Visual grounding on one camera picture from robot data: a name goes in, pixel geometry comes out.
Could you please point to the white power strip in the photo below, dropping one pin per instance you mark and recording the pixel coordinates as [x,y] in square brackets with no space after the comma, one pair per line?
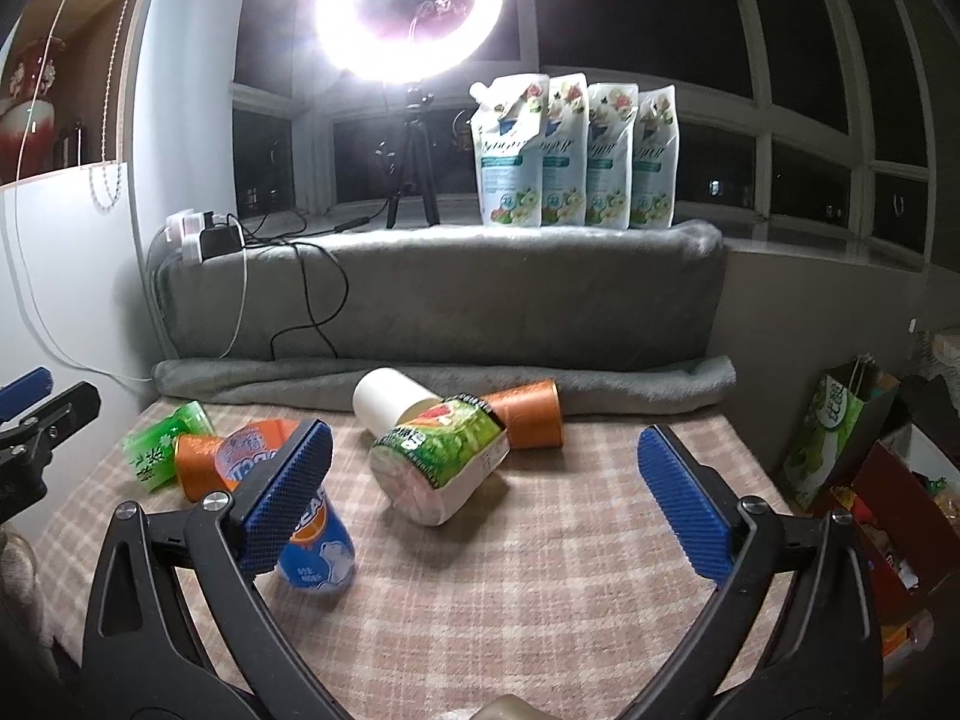
[184,229]

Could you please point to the white paper cup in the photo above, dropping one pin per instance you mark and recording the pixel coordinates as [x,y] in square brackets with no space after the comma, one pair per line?
[386,399]

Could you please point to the red cardboard box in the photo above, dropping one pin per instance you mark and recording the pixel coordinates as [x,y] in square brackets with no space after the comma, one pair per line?
[892,510]

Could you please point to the black charger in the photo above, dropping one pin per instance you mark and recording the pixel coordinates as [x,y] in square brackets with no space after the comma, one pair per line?
[219,242]

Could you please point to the wooden shelf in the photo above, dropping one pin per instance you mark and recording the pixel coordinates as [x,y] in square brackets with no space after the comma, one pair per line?
[90,67]

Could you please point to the checked table cloth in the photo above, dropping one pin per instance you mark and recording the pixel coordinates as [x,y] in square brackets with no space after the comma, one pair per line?
[540,585]

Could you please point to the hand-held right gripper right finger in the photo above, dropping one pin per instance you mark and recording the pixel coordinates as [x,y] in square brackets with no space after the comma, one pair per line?
[684,511]

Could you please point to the blue printed cup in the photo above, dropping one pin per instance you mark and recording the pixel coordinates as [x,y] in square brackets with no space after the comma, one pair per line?
[324,556]

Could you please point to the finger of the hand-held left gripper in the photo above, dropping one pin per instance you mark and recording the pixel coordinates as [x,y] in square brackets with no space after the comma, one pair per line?
[22,392]
[52,414]

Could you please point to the black tripod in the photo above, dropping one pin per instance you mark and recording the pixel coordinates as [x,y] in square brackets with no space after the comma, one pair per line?
[409,157]

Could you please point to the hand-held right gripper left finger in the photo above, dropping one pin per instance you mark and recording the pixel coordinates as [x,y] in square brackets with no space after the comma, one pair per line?
[289,495]

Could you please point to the green paper bag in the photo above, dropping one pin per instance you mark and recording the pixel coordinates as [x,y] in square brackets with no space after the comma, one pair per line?
[829,435]

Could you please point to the orange paper cup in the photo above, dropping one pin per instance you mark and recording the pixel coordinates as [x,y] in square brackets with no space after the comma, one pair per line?
[196,469]
[529,416]

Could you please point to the rolled grey fleece blanket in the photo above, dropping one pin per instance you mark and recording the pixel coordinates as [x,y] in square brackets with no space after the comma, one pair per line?
[637,386]

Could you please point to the white window frame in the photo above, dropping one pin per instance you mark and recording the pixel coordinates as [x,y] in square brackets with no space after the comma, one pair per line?
[847,112]

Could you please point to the red floral vase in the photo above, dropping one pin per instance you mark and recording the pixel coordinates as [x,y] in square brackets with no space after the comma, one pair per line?
[22,127]

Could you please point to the green snack packet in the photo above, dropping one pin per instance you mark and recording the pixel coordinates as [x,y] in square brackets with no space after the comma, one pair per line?
[154,450]

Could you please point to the floral refill pouch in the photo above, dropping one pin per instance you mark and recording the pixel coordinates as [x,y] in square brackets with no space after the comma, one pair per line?
[506,157]
[654,165]
[564,157]
[609,165]

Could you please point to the green label cup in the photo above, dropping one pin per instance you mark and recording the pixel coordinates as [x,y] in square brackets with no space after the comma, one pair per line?
[442,450]

